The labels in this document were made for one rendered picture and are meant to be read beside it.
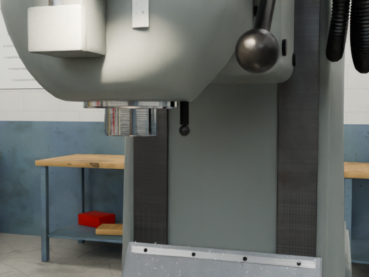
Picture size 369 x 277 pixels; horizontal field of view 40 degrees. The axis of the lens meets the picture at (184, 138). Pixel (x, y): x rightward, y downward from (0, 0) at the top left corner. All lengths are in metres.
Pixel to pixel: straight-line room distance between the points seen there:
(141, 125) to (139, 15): 0.11
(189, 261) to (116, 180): 4.29
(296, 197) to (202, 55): 0.45
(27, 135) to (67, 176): 0.62
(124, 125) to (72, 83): 0.07
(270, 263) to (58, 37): 0.57
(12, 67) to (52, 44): 5.34
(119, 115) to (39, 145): 5.05
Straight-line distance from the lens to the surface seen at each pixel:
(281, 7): 0.56
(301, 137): 0.80
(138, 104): 0.42
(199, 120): 0.83
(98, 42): 0.36
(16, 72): 5.65
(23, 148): 5.59
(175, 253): 0.86
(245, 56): 0.34
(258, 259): 0.83
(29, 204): 5.63
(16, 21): 0.42
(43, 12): 0.35
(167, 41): 0.37
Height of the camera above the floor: 1.30
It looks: 3 degrees down
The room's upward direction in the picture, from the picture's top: straight up
